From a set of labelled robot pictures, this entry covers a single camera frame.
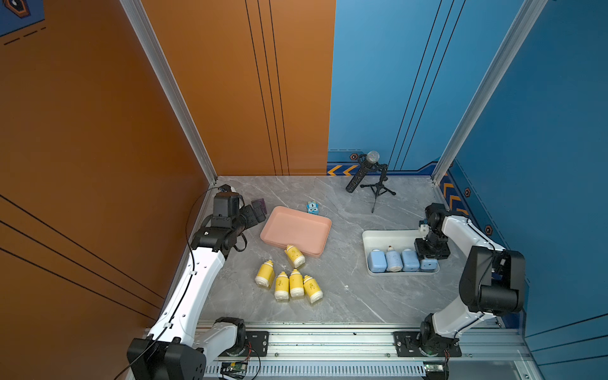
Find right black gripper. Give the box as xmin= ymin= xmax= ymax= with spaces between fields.
xmin=412 ymin=231 xmax=447 ymax=258

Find pink plastic tray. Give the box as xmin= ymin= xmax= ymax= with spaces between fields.
xmin=260 ymin=206 xmax=332 ymax=257

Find blue sharpener with red cap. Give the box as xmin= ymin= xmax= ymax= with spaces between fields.
xmin=385 ymin=245 xmax=403 ymax=272

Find yellow sharpener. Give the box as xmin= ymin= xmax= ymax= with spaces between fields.
xmin=289 ymin=269 xmax=305 ymax=298
xmin=254 ymin=260 xmax=275 ymax=288
xmin=303 ymin=275 xmax=324 ymax=304
xmin=274 ymin=272 xmax=290 ymax=302
xmin=284 ymin=245 xmax=306 ymax=269

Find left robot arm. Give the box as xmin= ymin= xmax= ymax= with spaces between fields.
xmin=127 ymin=185 xmax=268 ymax=379

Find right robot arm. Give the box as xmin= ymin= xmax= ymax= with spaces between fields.
xmin=415 ymin=203 xmax=526 ymax=356

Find purple cube sharpener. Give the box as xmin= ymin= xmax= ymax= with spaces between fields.
xmin=251 ymin=199 xmax=268 ymax=218

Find white plastic tray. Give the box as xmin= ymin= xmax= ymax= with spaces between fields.
xmin=363 ymin=230 xmax=440 ymax=277

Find blue cartoon sharpener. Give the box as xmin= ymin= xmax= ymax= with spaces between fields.
xmin=307 ymin=201 xmax=319 ymax=215

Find black microphone on tripod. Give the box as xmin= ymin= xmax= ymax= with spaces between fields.
xmin=345 ymin=150 xmax=397 ymax=213

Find green circuit board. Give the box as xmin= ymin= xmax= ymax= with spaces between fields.
xmin=219 ymin=361 xmax=249 ymax=380

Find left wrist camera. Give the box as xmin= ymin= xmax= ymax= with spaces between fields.
xmin=218 ymin=184 xmax=237 ymax=193

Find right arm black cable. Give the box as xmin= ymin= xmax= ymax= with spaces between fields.
xmin=455 ymin=215 xmax=509 ymax=333

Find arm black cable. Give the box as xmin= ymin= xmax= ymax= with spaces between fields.
xmin=111 ymin=186 xmax=222 ymax=380
xmin=455 ymin=215 xmax=509 ymax=333

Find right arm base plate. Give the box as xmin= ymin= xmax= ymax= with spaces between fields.
xmin=393 ymin=331 xmax=462 ymax=358

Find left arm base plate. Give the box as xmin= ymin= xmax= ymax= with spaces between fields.
xmin=222 ymin=330 xmax=270 ymax=357

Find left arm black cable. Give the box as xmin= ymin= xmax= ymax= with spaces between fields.
xmin=111 ymin=186 xmax=222 ymax=380

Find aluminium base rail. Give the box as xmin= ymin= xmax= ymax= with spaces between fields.
xmin=195 ymin=322 xmax=542 ymax=379

